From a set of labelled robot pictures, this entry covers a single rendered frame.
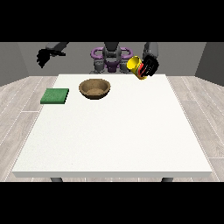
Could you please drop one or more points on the yellow cup with melon print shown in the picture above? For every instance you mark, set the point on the yellow cup with melon print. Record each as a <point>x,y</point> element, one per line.
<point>134,66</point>

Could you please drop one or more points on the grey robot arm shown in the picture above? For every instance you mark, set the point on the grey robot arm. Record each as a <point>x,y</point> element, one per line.
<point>57,46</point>
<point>150,49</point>

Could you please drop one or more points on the green square pad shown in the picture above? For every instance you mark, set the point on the green square pad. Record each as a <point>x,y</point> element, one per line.
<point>54,96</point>

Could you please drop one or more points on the brown wooden bowl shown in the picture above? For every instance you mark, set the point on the brown wooden bowl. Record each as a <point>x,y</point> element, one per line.
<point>94,88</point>

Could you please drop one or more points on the grey robot trunk purple rings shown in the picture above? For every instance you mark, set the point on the grey robot trunk purple rings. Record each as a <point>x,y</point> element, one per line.
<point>110,58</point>

